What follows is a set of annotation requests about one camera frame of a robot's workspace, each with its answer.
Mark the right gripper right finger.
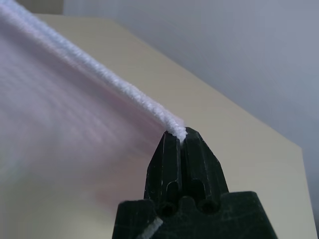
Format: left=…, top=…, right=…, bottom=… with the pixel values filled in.
left=183, top=127, right=229, bottom=200

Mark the pink sock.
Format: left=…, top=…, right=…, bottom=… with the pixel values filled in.
left=0, top=0, right=187, bottom=225

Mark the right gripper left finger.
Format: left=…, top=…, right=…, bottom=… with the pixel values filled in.
left=144, top=130, right=182, bottom=207

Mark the white ribbed strip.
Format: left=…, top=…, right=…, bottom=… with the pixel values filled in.
left=141, top=218, right=163, bottom=239

